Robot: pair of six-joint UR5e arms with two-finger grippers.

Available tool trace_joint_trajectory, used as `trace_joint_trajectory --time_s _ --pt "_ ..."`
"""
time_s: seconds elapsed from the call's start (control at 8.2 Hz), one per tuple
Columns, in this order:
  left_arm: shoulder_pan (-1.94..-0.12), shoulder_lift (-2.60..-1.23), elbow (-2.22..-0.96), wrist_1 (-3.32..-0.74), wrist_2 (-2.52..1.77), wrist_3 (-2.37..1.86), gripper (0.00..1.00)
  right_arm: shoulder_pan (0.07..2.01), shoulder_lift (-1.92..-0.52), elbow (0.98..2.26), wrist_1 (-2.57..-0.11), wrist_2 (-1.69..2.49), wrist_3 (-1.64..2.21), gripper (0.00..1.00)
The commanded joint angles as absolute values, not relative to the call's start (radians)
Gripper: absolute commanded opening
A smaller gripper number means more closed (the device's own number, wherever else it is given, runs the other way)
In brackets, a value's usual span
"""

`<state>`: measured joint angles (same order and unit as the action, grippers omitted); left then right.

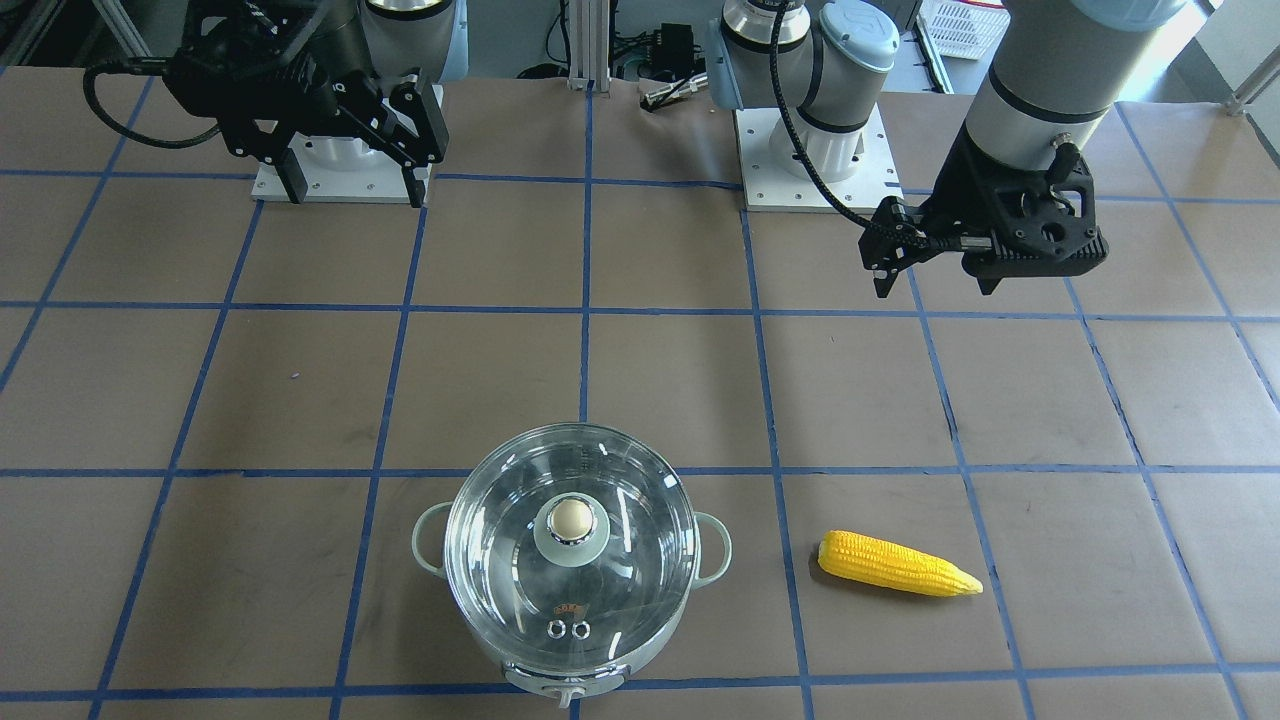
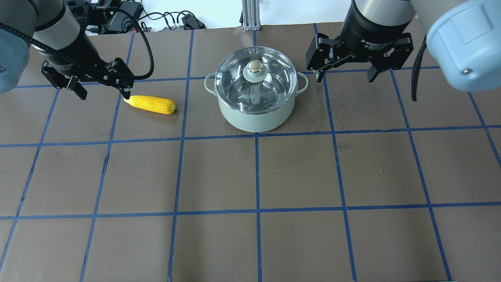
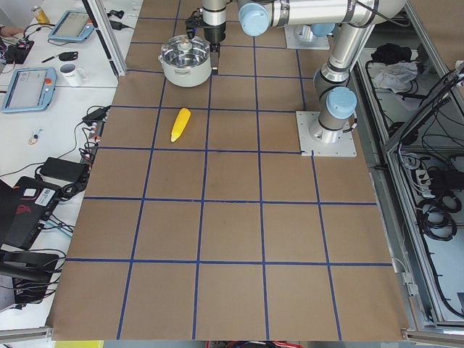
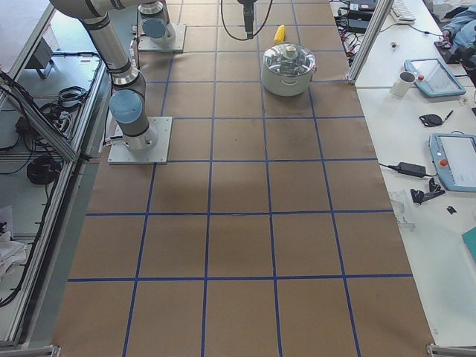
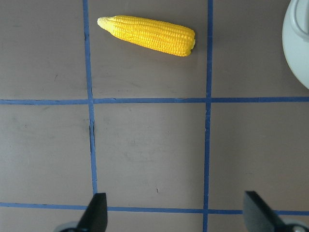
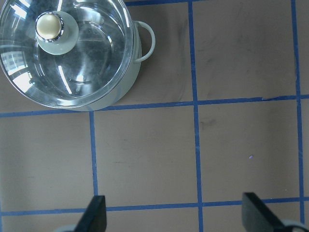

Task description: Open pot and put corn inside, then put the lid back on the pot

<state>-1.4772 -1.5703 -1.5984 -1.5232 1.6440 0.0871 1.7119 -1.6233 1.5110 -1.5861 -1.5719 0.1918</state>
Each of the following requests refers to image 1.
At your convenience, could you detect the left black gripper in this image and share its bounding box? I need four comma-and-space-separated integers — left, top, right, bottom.
859, 129, 1110, 299

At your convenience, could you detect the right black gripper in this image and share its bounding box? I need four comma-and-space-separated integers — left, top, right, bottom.
163, 1, 449, 209

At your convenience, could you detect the yellow corn cob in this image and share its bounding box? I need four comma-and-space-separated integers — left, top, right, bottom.
817, 530, 986, 598

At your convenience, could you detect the glass pot lid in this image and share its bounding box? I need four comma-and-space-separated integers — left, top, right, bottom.
436, 421, 704, 675

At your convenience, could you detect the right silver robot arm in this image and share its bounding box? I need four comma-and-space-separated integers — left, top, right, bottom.
163, 1, 468, 208

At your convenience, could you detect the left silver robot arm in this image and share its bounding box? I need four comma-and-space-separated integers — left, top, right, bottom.
707, 1, 1181, 297

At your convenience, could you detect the white plastic basket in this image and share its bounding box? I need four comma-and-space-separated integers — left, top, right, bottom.
916, 1, 1010, 60

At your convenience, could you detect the black power adapter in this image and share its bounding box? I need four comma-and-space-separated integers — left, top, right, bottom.
648, 23, 698, 78

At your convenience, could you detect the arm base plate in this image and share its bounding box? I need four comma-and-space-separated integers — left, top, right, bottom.
251, 81, 444, 206
733, 105, 902, 215

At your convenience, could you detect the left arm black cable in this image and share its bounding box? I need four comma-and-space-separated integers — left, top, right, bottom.
768, 0, 893, 237

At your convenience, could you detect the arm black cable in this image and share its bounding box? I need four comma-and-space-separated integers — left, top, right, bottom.
768, 0, 893, 237
83, 58, 227, 150

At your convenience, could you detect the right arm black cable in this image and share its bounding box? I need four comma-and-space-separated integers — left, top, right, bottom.
83, 58, 227, 150

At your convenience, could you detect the aluminium frame post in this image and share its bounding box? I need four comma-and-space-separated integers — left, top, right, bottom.
566, 0, 612, 94

